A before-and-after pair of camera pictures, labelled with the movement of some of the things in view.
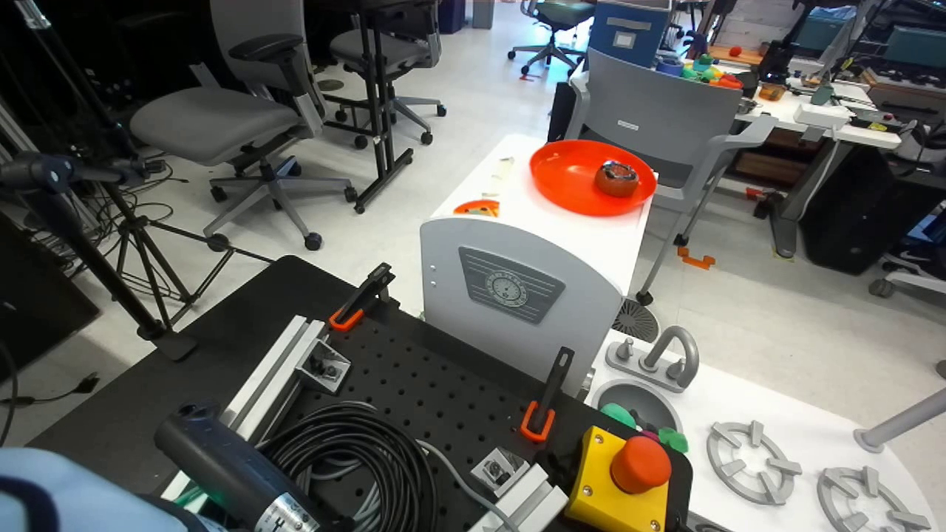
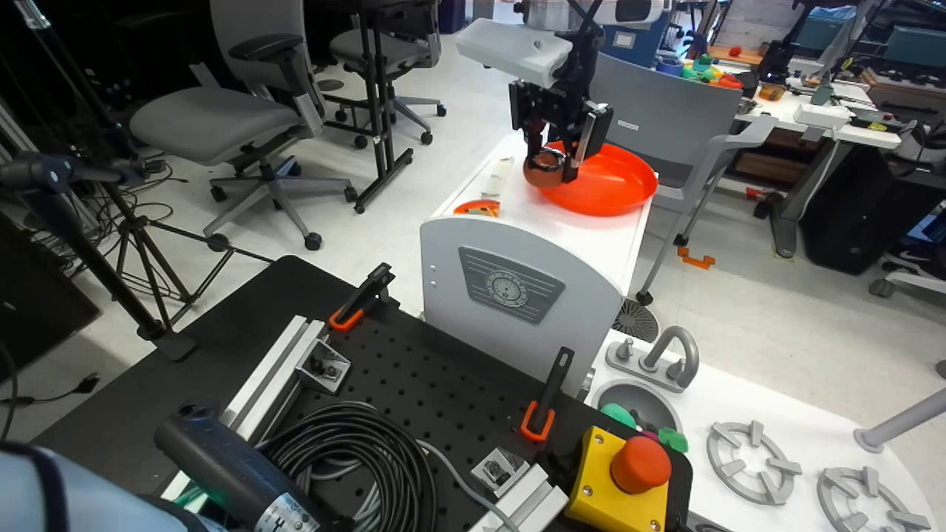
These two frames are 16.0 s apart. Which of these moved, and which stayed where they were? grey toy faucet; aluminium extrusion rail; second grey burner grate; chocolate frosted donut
Moved: chocolate frosted donut
Stayed: second grey burner grate; grey toy faucet; aluminium extrusion rail
